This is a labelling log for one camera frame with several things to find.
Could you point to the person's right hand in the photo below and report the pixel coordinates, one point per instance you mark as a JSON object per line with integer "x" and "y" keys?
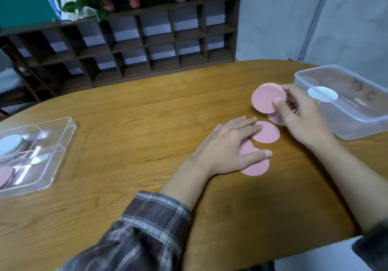
{"x": 306, "y": 119}

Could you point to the person's left hand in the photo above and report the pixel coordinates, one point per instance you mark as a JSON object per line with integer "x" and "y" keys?
{"x": 222, "y": 149}

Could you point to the person's right thumb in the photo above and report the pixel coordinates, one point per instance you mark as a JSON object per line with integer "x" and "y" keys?
{"x": 282, "y": 108}

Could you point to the person's left middle finger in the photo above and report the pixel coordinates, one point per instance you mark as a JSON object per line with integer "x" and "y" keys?
{"x": 250, "y": 130}

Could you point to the person's left little finger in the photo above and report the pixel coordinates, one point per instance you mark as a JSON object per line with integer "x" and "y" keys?
{"x": 236, "y": 120}

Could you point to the person's left thumb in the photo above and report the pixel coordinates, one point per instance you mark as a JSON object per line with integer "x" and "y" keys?
{"x": 256, "y": 156}

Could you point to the pink round paper disc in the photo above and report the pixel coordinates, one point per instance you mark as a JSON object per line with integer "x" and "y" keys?
{"x": 265, "y": 98}
{"x": 256, "y": 167}
{"x": 274, "y": 118}
{"x": 5, "y": 175}
{"x": 246, "y": 149}
{"x": 268, "y": 133}

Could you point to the person's left forearm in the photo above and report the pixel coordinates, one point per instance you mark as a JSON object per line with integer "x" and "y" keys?
{"x": 169, "y": 201}

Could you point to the person's right forearm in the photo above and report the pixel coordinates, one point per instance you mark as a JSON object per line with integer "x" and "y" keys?
{"x": 354, "y": 186}

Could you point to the white round paper disc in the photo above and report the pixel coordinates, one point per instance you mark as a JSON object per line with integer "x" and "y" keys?
{"x": 322, "y": 94}
{"x": 9, "y": 145}

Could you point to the clear plastic storage box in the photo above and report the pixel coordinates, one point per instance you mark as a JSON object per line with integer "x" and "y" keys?
{"x": 357, "y": 113}

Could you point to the brown wooden cubby shelf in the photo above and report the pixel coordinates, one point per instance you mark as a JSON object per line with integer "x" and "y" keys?
{"x": 136, "y": 46}

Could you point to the clear acrylic divided tray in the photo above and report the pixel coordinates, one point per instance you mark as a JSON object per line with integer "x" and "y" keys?
{"x": 39, "y": 155}

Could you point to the white canvas tote bag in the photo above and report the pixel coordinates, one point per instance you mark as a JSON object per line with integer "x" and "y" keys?
{"x": 68, "y": 5}

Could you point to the brown wooden chair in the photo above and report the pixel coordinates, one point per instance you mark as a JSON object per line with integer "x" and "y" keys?
{"x": 21, "y": 83}

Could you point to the grey wall pipe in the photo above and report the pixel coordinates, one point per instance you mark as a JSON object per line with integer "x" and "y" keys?
{"x": 316, "y": 16}

